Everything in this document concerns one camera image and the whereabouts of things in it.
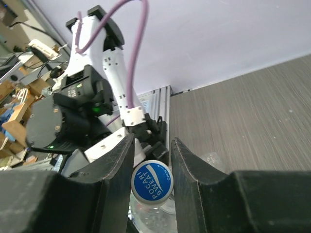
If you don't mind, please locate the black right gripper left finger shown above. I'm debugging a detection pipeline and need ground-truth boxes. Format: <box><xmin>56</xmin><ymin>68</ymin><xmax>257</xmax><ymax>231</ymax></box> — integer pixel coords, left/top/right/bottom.
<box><xmin>0</xmin><ymin>134</ymin><xmax>134</xmax><ymax>233</ymax></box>

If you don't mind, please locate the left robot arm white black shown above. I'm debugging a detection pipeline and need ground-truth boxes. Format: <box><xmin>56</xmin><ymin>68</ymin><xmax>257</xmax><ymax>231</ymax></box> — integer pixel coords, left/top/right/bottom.
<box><xmin>26</xmin><ymin>5</ymin><xmax>169</xmax><ymax>166</ymax></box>

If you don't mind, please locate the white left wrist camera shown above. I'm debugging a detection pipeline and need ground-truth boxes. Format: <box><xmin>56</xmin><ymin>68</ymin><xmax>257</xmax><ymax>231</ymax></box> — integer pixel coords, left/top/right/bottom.
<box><xmin>85</xmin><ymin>106</ymin><xmax>146</xmax><ymax>163</ymax></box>

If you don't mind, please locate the blue white bottle cap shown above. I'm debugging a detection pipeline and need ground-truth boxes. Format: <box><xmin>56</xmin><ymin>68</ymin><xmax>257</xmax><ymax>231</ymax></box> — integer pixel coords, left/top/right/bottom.
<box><xmin>131</xmin><ymin>160</ymin><xmax>174</xmax><ymax>208</ymax></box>

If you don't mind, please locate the clear bottle blue white label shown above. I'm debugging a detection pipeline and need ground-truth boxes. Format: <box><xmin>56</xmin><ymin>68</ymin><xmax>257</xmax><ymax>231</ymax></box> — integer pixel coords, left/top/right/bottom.
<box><xmin>128</xmin><ymin>194</ymin><xmax>178</xmax><ymax>233</ymax></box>

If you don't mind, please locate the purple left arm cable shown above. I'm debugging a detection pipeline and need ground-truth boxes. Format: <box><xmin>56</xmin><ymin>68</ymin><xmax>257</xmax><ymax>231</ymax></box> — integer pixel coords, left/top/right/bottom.
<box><xmin>75</xmin><ymin>0</ymin><xmax>149</xmax><ymax>127</ymax></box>

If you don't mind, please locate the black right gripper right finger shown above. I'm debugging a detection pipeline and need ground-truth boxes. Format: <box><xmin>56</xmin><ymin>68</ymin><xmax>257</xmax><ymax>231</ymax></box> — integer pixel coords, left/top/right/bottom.
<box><xmin>171</xmin><ymin>138</ymin><xmax>311</xmax><ymax>233</ymax></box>

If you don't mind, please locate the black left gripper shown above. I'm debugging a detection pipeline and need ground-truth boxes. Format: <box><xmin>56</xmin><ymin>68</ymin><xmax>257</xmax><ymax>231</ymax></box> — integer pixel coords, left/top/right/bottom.
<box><xmin>131</xmin><ymin>116</ymin><xmax>169</xmax><ymax>166</ymax></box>

